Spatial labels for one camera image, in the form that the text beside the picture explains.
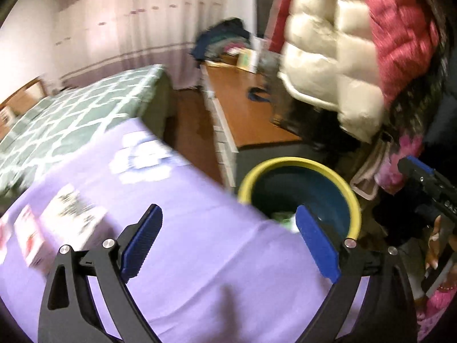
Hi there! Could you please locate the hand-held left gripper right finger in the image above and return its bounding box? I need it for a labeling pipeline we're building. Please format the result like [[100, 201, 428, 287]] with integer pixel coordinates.
[[296, 205, 418, 343]]

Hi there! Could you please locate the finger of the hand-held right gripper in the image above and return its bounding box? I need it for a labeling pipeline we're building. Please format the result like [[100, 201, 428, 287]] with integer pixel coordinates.
[[397, 155, 437, 186]]

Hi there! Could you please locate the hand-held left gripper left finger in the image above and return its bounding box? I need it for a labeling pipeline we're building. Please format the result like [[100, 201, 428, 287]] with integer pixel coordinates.
[[37, 204, 164, 343]]

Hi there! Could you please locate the green white wrapper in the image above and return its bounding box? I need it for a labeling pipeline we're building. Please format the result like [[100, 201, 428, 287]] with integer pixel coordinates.
[[271, 212, 298, 233]]

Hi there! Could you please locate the yellow rimmed dark blue bin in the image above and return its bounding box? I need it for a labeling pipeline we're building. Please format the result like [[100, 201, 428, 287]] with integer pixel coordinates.
[[237, 156, 361, 244]]

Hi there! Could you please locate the person's right forearm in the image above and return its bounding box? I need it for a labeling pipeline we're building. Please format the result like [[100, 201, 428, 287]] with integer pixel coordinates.
[[416, 286, 457, 343]]

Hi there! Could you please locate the person's right hand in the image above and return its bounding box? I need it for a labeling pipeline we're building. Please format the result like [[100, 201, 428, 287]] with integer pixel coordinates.
[[423, 218, 457, 290]]

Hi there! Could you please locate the purple flowered tablecloth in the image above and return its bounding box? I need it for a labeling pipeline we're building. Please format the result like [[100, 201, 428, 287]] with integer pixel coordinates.
[[0, 116, 368, 343]]

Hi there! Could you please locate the white box with black print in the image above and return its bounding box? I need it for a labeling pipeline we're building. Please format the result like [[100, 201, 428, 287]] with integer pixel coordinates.
[[39, 183, 108, 249]]

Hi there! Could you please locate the red white box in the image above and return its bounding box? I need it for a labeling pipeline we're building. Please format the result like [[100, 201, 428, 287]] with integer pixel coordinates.
[[12, 204, 49, 268]]

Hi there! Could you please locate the black garment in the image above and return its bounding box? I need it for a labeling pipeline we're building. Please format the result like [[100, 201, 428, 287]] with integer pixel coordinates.
[[269, 95, 361, 154]]

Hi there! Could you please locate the wooden bed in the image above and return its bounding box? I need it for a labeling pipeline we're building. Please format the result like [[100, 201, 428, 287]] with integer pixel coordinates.
[[0, 65, 177, 147]]

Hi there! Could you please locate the white puffer jacket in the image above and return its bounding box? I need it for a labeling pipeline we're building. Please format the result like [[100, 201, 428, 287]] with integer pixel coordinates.
[[278, 0, 388, 143]]

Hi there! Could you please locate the green checked blanket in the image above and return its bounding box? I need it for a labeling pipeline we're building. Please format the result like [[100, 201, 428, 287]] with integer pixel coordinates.
[[0, 63, 170, 201]]

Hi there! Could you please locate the wooden desk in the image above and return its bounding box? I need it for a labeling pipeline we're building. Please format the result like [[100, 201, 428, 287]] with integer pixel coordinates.
[[200, 61, 308, 190]]

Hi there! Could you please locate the white green box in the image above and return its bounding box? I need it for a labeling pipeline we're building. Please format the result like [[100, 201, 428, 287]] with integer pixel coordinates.
[[237, 48, 259, 74]]

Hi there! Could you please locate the pale purple striped curtain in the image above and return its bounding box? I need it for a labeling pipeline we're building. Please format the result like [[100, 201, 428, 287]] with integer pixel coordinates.
[[53, 0, 258, 90]]

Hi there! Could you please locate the dark framed panel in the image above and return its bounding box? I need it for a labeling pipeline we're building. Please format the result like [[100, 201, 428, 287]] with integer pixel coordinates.
[[255, 0, 286, 40]]

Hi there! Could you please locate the dark blue clothes pile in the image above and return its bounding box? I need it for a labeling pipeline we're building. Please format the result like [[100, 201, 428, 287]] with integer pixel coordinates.
[[189, 17, 254, 65]]

